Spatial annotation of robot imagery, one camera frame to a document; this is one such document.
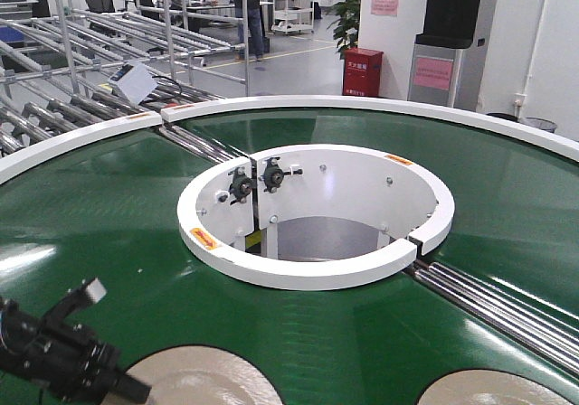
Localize standing person in jeans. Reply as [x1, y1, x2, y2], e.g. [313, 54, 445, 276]
[233, 0, 264, 61]

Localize green conveyor belt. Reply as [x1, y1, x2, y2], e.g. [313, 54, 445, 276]
[1, 99, 578, 404]

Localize white control box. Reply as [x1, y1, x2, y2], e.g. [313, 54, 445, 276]
[109, 61, 157, 104]

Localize green potted plant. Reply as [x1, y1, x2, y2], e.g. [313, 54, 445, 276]
[329, 0, 361, 60]

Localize white inner conveyor ring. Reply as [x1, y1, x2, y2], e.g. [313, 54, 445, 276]
[176, 143, 455, 292]

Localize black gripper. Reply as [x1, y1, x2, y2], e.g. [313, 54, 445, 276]
[1, 278, 151, 404]

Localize black water dispenser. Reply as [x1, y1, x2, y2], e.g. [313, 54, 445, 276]
[408, 0, 480, 106]

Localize white outer conveyor rim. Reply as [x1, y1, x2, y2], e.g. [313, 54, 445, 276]
[0, 95, 579, 184]

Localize white rolling cart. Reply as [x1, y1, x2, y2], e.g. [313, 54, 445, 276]
[271, 0, 314, 34]

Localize metal roller rack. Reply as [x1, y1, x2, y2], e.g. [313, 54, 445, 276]
[1, 0, 246, 156]

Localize steel conveyor rollers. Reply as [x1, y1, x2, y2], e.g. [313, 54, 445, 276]
[406, 260, 578, 378]

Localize beige plate with black rim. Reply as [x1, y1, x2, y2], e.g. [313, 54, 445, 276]
[128, 345, 282, 404]

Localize red fire extinguisher cabinet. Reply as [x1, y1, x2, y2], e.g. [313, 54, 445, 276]
[342, 48, 384, 98]

